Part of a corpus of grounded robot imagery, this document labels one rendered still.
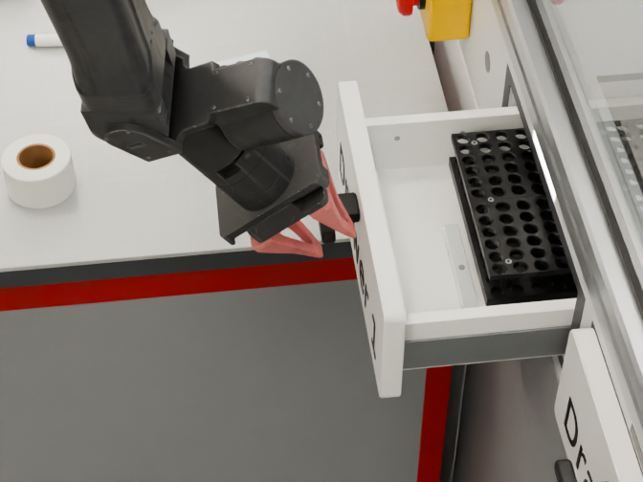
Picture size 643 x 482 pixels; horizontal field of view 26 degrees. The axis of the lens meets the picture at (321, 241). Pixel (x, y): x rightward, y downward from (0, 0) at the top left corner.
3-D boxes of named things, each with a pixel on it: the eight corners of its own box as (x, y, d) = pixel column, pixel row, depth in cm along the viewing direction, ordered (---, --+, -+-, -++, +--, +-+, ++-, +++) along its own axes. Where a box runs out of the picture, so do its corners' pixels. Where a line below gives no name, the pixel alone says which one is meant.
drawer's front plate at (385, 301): (380, 402, 117) (384, 317, 109) (336, 164, 136) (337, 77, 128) (400, 400, 117) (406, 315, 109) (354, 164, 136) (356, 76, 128)
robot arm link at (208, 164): (156, 79, 108) (137, 140, 106) (221, 58, 104) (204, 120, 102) (212, 128, 113) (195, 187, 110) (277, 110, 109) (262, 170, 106)
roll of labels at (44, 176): (74, 158, 145) (69, 129, 143) (77, 205, 141) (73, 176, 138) (6, 165, 145) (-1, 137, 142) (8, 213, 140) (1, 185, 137)
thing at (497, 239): (489, 280, 116) (490, 275, 115) (451, 139, 128) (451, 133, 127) (511, 278, 116) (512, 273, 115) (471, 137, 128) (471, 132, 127)
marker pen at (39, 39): (27, 50, 158) (25, 39, 156) (29, 41, 159) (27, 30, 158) (149, 48, 158) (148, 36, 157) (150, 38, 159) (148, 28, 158)
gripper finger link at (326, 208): (381, 249, 115) (314, 189, 109) (312, 289, 118) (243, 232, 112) (369, 191, 120) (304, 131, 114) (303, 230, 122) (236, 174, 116)
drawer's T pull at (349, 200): (321, 247, 118) (321, 236, 117) (312, 186, 123) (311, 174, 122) (364, 243, 118) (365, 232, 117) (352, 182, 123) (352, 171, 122)
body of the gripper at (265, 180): (335, 189, 110) (277, 139, 105) (233, 251, 113) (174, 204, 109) (324, 134, 114) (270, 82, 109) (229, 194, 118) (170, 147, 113)
